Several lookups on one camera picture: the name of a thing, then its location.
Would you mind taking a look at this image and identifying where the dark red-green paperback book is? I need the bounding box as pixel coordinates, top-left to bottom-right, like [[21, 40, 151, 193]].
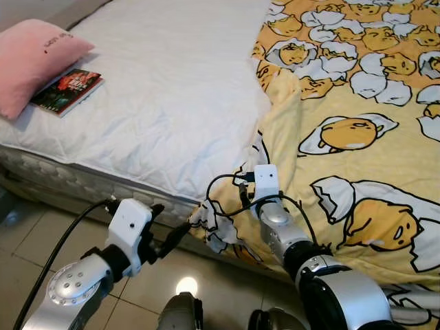
[[30, 67, 104, 118]]

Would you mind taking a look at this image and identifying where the yellow cartoon egg blanket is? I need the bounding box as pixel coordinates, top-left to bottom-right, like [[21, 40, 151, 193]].
[[189, 0, 440, 330]]

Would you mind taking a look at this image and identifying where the pink pillow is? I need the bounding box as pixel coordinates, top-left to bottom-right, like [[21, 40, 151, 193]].
[[0, 19, 96, 121]]

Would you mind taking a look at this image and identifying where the grey robot left leg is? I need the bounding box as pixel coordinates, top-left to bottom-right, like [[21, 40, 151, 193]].
[[158, 291, 204, 330]]

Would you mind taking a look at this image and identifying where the grey robot leg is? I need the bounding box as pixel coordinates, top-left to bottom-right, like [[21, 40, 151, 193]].
[[158, 291, 204, 330], [247, 307, 308, 330]]

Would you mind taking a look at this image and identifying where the grey robot right leg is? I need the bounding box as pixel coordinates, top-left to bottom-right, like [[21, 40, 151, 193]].
[[247, 307, 308, 330]]

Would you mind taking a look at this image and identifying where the bed with white sheet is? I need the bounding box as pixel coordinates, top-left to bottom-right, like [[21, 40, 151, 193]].
[[0, 0, 276, 228]]

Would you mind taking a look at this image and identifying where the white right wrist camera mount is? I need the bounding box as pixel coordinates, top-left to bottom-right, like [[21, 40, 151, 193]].
[[252, 164, 281, 201]]

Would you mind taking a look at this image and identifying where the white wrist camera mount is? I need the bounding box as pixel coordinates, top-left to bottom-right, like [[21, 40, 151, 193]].
[[107, 198, 153, 256], [252, 164, 281, 201]]

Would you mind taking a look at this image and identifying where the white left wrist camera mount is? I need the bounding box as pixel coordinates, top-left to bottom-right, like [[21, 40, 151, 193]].
[[107, 198, 153, 256]]

